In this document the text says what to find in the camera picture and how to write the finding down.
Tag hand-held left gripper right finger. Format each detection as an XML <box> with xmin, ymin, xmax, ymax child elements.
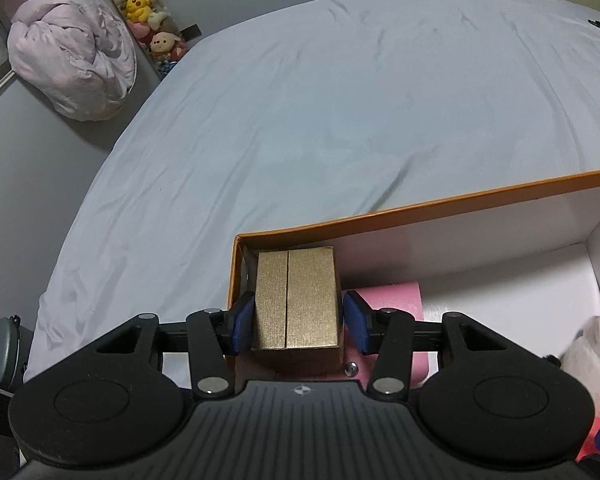
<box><xmin>342</xmin><ymin>289</ymin><xmax>513</xmax><ymax>402</ymax></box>

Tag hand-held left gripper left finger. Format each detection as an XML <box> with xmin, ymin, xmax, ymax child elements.
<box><xmin>85</xmin><ymin>290</ymin><xmax>257</xmax><ymax>402</ymax></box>

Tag gold cardboard box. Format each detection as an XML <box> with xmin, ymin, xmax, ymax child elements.
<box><xmin>250</xmin><ymin>246</ymin><xmax>345</xmax><ymax>376</ymax></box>

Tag white dog plush black ears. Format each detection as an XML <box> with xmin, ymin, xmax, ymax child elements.
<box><xmin>560</xmin><ymin>295</ymin><xmax>600</xmax><ymax>418</ymax></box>

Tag orange cardboard box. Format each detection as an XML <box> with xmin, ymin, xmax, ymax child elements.
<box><xmin>226</xmin><ymin>166</ymin><xmax>600</xmax><ymax>396</ymax></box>

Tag pink snap wallet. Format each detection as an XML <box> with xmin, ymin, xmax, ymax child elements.
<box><xmin>275</xmin><ymin>281</ymin><xmax>438</xmax><ymax>390</ymax></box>

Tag bed with grey sheet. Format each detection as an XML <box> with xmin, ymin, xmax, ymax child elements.
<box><xmin>22</xmin><ymin>0</ymin><xmax>600</xmax><ymax>383</ymax></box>

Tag grey round case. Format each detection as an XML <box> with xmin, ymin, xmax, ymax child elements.
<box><xmin>0</xmin><ymin>316</ymin><xmax>33</xmax><ymax>391</ymax></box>

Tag lavender duvet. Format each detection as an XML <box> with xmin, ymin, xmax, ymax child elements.
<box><xmin>7</xmin><ymin>0</ymin><xmax>137</xmax><ymax>122</ymax></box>

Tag row of plush toys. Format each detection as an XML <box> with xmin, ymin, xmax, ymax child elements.
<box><xmin>100</xmin><ymin>0</ymin><xmax>190</xmax><ymax>76</ymax></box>

